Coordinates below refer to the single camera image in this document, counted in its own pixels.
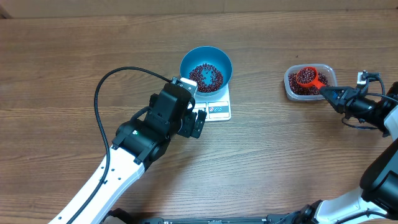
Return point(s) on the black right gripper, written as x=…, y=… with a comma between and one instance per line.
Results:
x=344, y=92

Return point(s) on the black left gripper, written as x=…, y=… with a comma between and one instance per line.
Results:
x=189, y=117

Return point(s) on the orange scoop with blue handle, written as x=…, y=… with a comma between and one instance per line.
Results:
x=308, y=77

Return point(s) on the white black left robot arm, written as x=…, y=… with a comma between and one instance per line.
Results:
x=138, y=143

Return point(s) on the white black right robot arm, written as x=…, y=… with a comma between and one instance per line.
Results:
x=376, y=196

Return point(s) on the white digital kitchen scale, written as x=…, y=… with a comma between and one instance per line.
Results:
x=216, y=105

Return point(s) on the red beans in bowl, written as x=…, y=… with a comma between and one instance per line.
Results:
x=207, y=77

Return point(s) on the teal blue plastic bowl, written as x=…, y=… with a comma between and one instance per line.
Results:
x=207, y=54

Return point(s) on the clear plastic food container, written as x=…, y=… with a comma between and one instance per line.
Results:
x=326, y=70

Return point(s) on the red adzuki beans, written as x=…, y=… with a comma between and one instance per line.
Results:
x=298, y=90

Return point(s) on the cardboard back panel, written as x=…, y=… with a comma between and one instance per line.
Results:
x=17, y=9

